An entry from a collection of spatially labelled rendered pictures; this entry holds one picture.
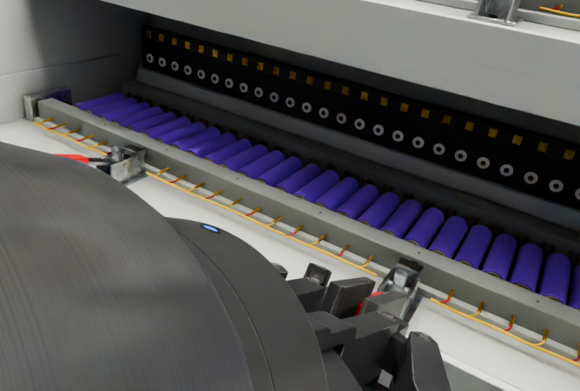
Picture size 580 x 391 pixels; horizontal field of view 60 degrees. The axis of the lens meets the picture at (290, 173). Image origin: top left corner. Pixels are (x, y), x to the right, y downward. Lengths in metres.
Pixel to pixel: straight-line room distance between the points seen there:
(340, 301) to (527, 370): 0.15
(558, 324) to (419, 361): 0.20
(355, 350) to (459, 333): 0.19
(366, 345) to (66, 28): 0.52
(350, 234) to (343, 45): 0.14
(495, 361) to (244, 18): 0.29
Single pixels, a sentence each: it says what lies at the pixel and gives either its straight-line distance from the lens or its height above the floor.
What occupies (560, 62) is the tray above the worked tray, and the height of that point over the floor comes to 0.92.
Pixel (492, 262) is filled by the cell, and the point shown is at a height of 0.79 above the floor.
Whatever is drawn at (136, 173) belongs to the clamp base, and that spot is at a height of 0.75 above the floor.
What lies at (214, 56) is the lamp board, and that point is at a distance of 0.59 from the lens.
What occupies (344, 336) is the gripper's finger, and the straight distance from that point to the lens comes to 0.16.
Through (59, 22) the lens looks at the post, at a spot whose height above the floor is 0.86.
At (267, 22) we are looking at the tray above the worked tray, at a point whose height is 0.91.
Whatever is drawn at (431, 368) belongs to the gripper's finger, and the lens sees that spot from 0.18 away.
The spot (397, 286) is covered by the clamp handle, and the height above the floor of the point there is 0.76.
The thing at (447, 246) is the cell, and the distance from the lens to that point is 0.41.
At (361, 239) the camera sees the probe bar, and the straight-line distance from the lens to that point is 0.38.
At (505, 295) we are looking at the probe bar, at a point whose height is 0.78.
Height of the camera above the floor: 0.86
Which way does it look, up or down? 9 degrees down
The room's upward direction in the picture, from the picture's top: 17 degrees clockwise
